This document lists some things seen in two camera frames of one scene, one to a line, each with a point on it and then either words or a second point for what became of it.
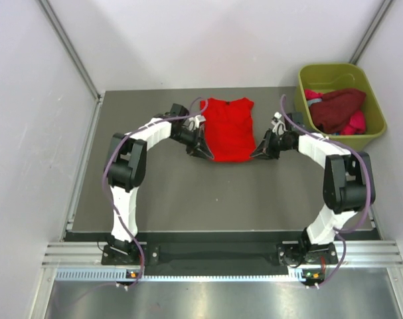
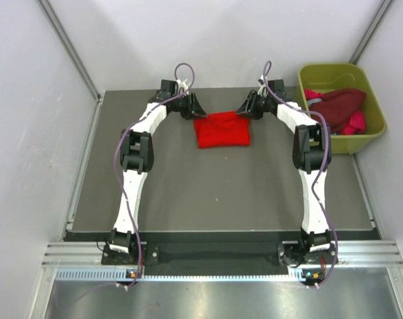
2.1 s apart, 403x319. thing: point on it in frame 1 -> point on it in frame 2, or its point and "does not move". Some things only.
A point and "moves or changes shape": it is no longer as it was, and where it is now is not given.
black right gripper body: (278, 143) -> (260, 106)
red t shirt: (230, 129) moves or changes shape
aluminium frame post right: (383, 8) does not move
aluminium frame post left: (70, 48) does not move
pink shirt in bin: (357, 123) does not move
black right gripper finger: (263, 146) -> (248, 104)
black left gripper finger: (204, 146) -> (196, 106)
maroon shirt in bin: (330, 113) does not move
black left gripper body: (191, 139) -> (182, 105)
